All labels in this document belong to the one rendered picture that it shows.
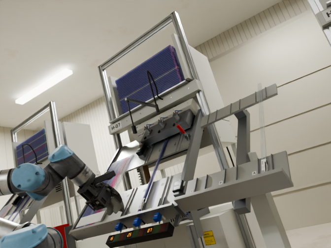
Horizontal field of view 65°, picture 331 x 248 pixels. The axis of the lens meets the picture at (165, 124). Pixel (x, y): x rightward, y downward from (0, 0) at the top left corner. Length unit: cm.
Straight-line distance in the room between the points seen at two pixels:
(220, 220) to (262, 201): 41
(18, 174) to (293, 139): 340
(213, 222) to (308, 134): 265
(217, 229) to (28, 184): 87
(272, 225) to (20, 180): 78
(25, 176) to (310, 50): 373
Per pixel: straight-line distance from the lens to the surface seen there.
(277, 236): 98
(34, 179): 83
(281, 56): 406
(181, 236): 146
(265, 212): 97
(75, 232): 150
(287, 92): 390
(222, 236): 135
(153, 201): 119
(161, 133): 152
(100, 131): 520
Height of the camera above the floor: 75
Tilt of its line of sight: 16 degrees up
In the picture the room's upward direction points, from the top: 16 degrees counter-clockwise
